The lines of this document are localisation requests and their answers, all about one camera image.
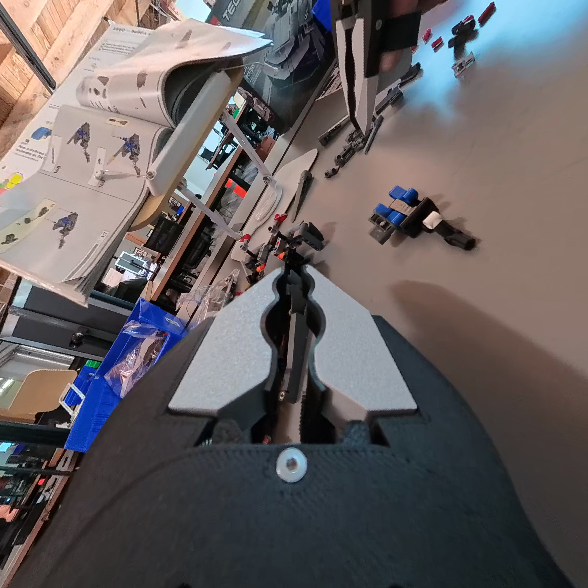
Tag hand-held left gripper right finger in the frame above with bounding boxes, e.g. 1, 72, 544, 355
303, 265, 419, 443

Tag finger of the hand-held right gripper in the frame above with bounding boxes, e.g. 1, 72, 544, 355
334, 18, 367, 131
360, 51, 413, 135

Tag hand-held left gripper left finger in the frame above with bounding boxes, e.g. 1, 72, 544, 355
168, 266, 289, 444

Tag blue black lego assembly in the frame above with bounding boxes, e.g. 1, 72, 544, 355
373, 185, 477, 252

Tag grey lego connector block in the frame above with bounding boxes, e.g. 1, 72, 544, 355
367, 215, 393, 245

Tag lego technic car chassis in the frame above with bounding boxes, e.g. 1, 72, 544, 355
243, 213, 325, 445

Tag lego set box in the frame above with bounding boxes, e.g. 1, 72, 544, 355
208, 0, 339, 135

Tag pile of grey lego connectors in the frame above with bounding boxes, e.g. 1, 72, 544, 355
323, 128, 369, 181

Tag pile of black lego pieces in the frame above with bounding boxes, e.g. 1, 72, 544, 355
447, 15, 479, 50

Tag lego instruction booklet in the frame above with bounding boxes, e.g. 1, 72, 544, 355
0, 17, 275, 307

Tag person's right hand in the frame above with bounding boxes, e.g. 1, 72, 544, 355
379, 0, 435, 73

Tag clear plastic parts bag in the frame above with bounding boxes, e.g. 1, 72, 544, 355
105, 270, 240, 397

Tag white flat stand board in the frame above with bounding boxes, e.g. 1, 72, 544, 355
229, 147, 319, 263

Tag blue plastic storage bin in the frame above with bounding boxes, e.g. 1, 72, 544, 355
63, 298, 190, 454

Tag black metal pole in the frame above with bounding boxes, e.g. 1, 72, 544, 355
0, 6, 57, 91

